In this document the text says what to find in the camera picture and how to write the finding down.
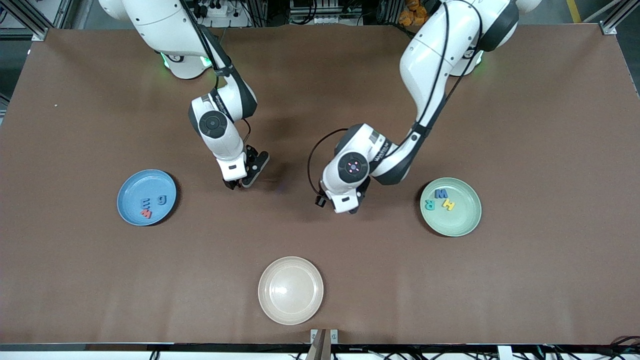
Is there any blue round plate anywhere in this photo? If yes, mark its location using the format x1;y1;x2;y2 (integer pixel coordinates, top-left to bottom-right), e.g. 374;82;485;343
117;169;177;227

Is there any pale green round plate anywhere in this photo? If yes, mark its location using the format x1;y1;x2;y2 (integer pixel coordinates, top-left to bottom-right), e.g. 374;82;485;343
420;177;482;237

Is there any beige round plate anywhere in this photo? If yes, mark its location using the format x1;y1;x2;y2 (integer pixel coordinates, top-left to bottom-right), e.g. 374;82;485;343
258;256;324;326

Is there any white power strip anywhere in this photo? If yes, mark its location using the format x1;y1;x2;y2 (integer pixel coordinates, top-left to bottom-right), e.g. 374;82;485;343
192;0;228;18

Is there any orange packets pile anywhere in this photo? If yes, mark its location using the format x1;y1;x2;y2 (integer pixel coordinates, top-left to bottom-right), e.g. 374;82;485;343
398;0;431;27

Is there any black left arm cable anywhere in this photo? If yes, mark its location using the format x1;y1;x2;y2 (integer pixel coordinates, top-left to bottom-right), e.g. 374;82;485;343
307;0;483;208

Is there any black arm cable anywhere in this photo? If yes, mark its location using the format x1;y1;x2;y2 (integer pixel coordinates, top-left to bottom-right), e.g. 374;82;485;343
182;0;252;146
307;0;483;208

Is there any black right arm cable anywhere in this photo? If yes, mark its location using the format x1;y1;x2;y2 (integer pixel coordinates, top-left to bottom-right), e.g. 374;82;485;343
182;0;252;146

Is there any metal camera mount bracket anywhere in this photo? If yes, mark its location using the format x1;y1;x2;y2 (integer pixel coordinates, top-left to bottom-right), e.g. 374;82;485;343
310;328;339;360

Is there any black table edge rail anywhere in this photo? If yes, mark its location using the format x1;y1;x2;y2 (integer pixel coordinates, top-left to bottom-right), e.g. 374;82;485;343
0;343;640;353

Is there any aluminium frame profile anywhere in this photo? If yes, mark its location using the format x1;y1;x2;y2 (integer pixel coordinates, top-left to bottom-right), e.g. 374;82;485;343
600;0;640;36
0;0;76;41

